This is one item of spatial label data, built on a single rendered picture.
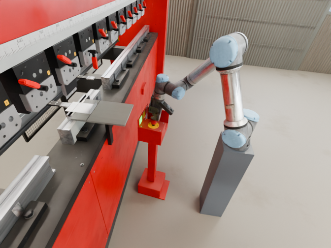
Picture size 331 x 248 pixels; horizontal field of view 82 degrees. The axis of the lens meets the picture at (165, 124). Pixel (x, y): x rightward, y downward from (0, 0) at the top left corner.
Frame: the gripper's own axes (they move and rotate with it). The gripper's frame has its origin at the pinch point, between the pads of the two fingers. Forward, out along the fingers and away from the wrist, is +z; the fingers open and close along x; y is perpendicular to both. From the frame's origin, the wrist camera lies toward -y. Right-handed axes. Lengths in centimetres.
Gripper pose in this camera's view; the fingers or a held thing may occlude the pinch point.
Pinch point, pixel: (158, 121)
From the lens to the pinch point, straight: 136.1
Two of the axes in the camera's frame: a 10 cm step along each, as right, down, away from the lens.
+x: -2.5, 6.0, -7.6
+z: -1.6, 7.5, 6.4
